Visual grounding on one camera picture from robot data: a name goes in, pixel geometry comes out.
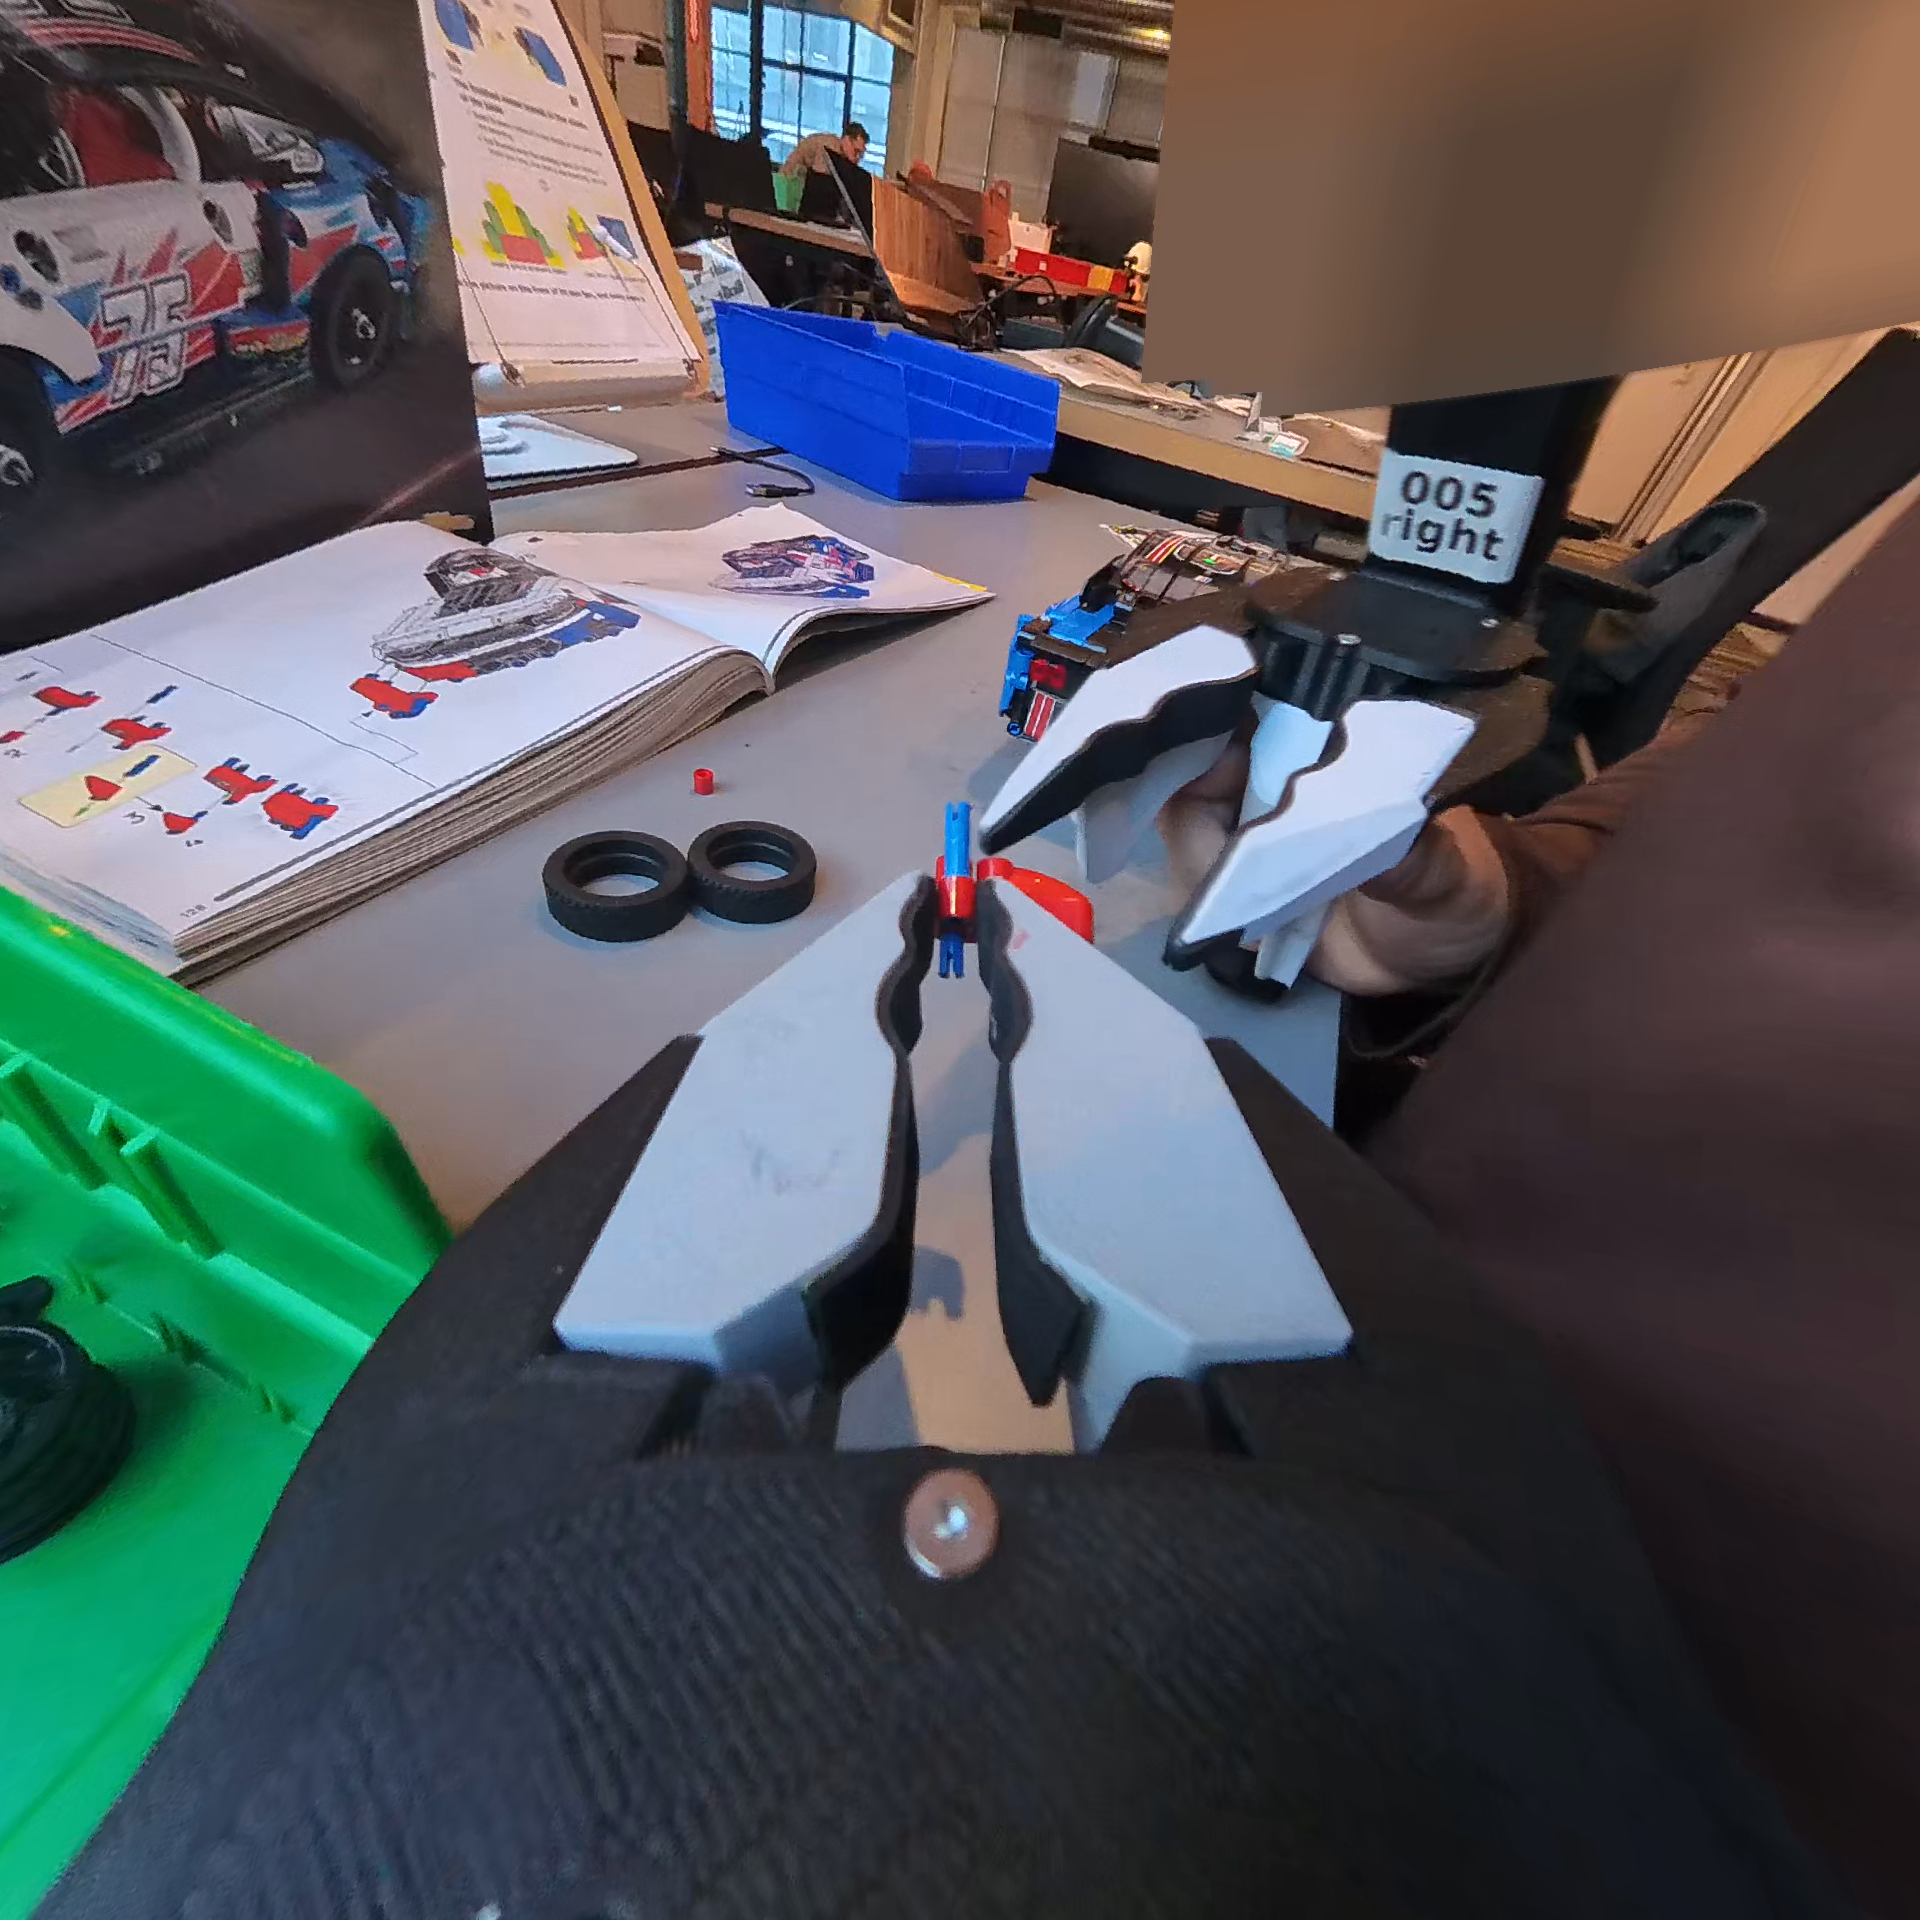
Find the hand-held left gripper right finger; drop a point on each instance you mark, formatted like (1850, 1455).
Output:
(1154, 1186)

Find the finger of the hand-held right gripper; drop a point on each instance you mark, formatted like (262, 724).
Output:
(1350, 810)
(1141, 699)

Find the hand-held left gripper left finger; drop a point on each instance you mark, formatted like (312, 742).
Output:
(735, 1186)

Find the toy race car model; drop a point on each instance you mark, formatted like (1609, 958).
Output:
(1049, 661)

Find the red curved wedge brick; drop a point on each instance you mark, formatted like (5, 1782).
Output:
(1049, 892)

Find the person's right forearm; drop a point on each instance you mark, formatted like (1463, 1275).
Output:
(1621, 870)

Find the neighbouring grey desk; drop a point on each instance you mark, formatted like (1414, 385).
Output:
(1200, 452)

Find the person's right hand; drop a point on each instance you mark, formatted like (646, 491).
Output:
(1424, 916)

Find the black rubber tyre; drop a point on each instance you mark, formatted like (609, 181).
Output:
(797, 886)
(578, 902)

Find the scattered paper sheets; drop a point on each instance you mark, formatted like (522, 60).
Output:
(1109, 375)

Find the blue container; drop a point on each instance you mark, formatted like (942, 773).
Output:
(885, 399)

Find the green plastic bin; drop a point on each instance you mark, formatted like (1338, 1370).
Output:
(225, 1171)

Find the open instruction booklet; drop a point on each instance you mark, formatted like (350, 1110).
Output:
(375, 721)

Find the black toy wheel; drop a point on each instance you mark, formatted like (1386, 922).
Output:
(61, 1425)

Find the toy car box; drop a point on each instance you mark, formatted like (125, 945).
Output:
(181, 300)

